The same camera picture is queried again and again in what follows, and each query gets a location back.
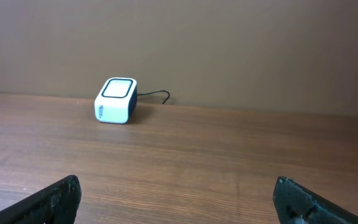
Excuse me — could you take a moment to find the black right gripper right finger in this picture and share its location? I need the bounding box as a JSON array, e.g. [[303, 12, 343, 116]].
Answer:
[[273, 176, 358, 224]]

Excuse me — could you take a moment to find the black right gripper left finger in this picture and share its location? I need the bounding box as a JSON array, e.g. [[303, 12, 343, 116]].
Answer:
[[0, 175, 81, 224]]

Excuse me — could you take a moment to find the white barcode scanner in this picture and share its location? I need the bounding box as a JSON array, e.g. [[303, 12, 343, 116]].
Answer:
[[94, 77, 137, 124]]

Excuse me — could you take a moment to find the black scanner cable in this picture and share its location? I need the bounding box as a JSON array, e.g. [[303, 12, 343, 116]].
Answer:
[[136, 90, 171, 105]]

